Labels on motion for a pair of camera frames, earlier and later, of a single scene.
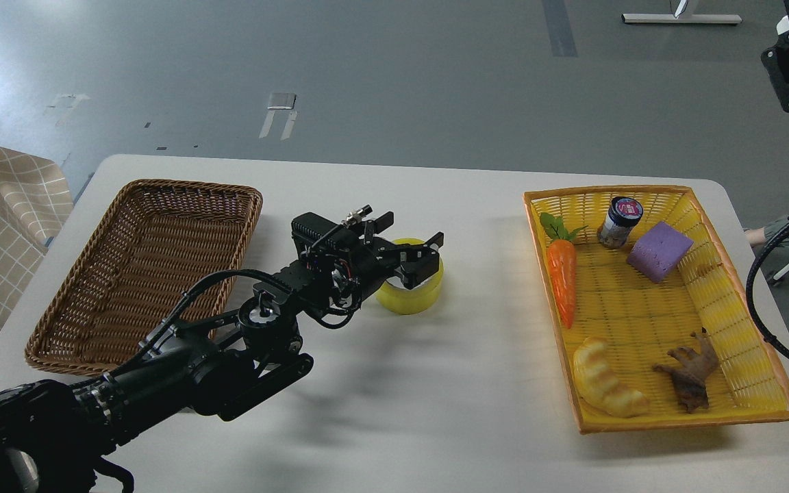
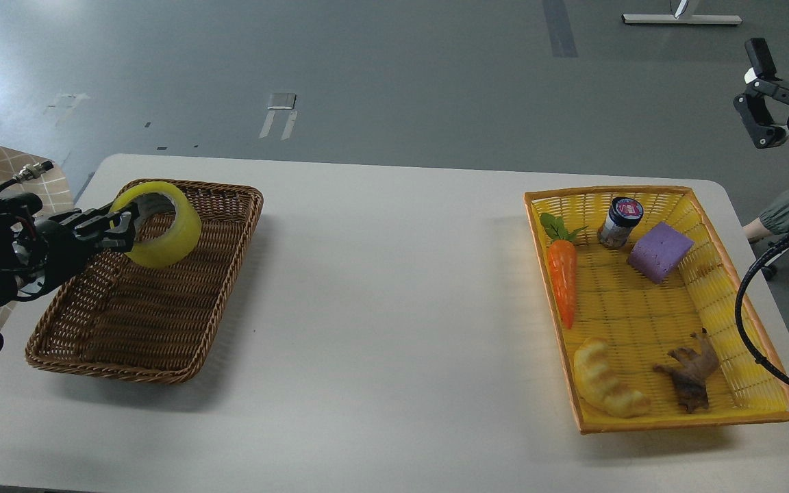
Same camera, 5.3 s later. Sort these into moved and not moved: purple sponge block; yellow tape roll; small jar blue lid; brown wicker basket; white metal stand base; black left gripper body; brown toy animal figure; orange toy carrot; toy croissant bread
Moved: yellow tape roll; black left gripper body
Not moved: small jar blue lid; toy croissant bread; brown wicker basket; purple sponge block; orange toy carrot; white metal stand base; brown toy animal figure
